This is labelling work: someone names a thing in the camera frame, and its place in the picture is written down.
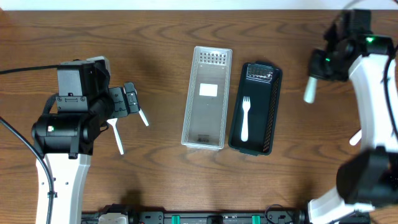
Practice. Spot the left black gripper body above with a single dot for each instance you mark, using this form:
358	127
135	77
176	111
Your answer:
123	102

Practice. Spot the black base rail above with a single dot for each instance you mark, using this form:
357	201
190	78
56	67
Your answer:
123	214

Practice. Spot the white plastic fork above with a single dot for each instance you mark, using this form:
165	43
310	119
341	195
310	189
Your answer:
246	105
310	91

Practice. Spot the clear white plastic basket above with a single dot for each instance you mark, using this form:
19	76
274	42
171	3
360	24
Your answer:
206	109

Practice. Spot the black plastic basket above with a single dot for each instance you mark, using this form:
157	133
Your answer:
261	81

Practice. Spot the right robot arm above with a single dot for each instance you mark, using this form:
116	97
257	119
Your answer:
354	53

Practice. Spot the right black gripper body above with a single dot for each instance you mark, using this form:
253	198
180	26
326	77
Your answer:
318	62

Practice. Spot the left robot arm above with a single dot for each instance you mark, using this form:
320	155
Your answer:
64	134

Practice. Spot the white plastic spoon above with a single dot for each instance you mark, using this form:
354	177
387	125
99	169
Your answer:
143	117
116	135
355	138

